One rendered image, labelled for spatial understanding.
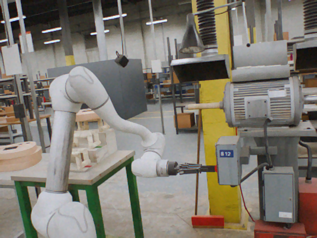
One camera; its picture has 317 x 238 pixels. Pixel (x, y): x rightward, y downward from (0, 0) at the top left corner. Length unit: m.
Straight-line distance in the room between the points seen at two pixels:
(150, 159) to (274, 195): 0.65
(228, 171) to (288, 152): 0.37
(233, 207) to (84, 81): 1.99
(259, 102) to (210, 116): 1.13
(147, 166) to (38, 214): 0.56
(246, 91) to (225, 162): 0.40
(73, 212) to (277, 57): 1.27
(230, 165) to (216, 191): 1.43
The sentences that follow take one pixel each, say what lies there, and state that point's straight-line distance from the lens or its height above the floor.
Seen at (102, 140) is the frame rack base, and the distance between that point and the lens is 2.05.
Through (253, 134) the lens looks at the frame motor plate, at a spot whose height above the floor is 1.11.
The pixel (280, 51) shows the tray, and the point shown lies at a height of 1.51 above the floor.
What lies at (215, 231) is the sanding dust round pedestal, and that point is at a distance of 2.85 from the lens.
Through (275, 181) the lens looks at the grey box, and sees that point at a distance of 1.55.
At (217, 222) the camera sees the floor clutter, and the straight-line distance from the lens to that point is 2.84.
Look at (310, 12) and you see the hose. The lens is 1.69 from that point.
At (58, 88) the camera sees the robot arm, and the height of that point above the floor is 1.45.
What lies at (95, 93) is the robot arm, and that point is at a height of 1.41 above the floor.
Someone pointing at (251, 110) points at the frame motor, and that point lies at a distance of 1.52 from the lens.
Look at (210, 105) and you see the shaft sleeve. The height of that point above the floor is 1.26.
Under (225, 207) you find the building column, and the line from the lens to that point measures 2.85.
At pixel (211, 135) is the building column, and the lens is 2.63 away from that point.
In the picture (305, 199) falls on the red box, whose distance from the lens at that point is 1.70.
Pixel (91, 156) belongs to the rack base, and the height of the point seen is 0.98.
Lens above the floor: 1.47
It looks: 10 degrees down
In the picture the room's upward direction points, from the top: 6 degrees counter-clockwise
